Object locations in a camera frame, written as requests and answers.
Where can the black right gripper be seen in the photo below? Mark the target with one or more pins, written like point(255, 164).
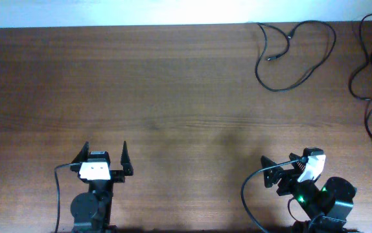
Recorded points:
point(290, 177)

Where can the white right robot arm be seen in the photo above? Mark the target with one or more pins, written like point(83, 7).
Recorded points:
point(327, 207)

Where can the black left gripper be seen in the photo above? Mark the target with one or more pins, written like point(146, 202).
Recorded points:
point(119, 175)

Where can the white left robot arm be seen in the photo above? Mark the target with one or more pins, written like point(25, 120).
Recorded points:
point(91, 210)

